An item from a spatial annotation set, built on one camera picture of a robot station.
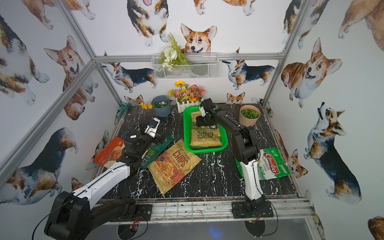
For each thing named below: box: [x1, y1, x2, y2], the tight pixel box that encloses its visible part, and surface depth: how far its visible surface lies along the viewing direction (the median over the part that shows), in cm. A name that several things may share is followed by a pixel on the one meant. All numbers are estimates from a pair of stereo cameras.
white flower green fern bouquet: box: [157, 32, 189, 72], surface depth 82 cm
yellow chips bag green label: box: [190, 112, 223, 147], surface depth 101 cm
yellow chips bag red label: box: [147, 139, 202, 195], surface depth 90 cm
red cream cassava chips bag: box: [93, 136, 126, 169], surface depth 96 cm
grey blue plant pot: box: [151, 95, 171, 118], surface depth 116 cm
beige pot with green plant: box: [239, 104, 261, 127], surface depth 102 cm
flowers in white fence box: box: [168, 80, 206, 113], surface depth 111 cm
